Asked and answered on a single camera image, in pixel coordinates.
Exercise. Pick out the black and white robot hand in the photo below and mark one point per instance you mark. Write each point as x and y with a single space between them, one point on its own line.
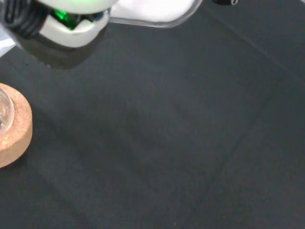
69 33

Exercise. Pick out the clear round-bottom flask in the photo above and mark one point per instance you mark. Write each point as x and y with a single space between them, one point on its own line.
6 112

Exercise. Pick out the pale board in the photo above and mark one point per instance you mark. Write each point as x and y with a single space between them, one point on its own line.
4 45

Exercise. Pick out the black bench cloth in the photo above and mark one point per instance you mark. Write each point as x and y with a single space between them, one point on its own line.
166 128

